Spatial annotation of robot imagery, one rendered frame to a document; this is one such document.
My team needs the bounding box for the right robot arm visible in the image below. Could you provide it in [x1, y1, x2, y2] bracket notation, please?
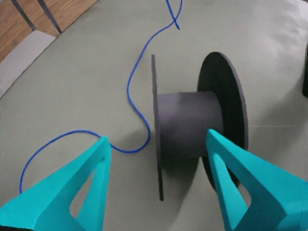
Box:
[302, 53, 308, 97]

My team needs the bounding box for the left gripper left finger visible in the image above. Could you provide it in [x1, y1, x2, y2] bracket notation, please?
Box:
[0, 136, 112, 231]

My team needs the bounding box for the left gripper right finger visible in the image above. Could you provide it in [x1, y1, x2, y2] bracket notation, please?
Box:
[206, 129, 308, 231]

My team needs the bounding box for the black cable reel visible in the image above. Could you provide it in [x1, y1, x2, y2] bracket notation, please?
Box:
[151, 51, 248, 201]

